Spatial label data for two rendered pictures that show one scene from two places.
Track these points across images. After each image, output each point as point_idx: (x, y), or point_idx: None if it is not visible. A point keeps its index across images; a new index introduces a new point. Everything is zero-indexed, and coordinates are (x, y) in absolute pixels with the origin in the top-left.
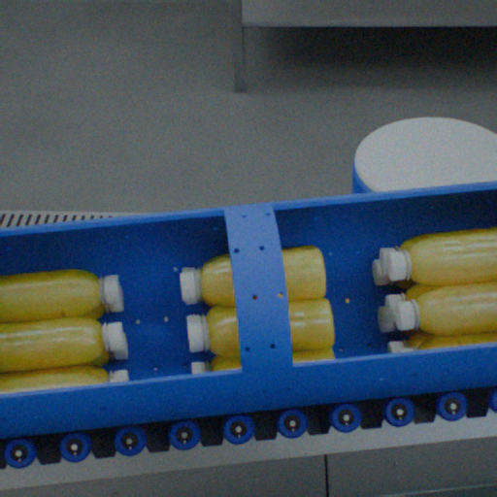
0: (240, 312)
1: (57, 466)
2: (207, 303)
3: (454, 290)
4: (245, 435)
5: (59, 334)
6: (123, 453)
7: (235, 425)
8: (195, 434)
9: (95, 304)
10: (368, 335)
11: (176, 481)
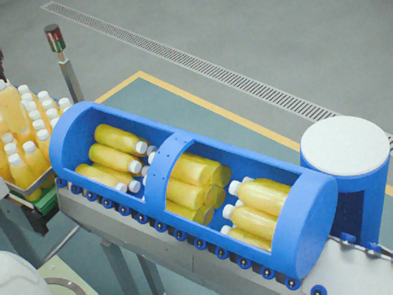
0: (147, 178)
1: (102, 206)
2: None
3: (249, 211)
4: (161, 229)
5: (113, 156)
6: (120, 213)
7: (159, 223)
8: (144, 219)
9: (131, 150)
10: None
11: (140, 234)
